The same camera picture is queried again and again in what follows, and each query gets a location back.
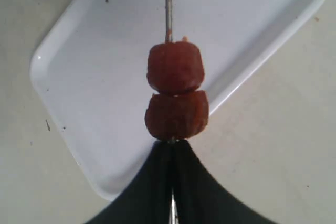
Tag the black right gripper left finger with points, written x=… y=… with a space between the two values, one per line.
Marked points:
x=148 y=197

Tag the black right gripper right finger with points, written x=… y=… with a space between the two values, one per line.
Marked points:
x=200 y=198

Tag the white rectangular plastic tray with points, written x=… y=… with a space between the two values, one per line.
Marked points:
x=90 y=70

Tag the thin metal skewer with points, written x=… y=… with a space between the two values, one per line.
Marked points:
x=169 y=38

